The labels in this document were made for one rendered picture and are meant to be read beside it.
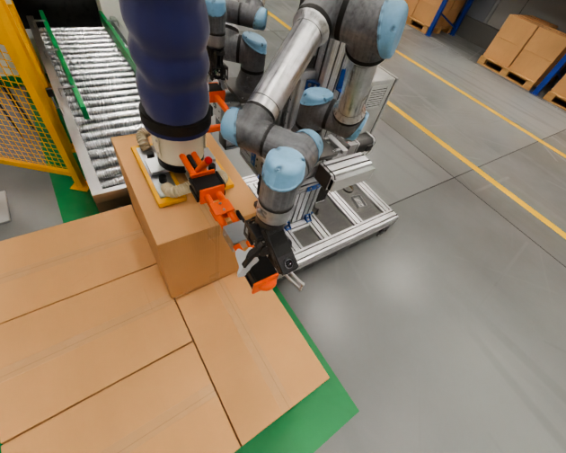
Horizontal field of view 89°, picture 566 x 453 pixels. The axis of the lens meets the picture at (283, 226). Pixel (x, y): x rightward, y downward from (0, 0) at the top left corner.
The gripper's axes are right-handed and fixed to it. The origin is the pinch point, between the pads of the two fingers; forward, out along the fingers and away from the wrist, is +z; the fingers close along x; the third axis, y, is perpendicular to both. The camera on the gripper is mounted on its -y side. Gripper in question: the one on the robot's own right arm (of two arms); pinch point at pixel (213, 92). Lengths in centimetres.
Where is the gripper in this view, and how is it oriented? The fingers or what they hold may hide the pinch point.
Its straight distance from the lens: 146.6
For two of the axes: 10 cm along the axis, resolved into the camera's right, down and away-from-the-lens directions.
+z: -1.8, 6.3, 7.5
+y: 5.4, 7.0, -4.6
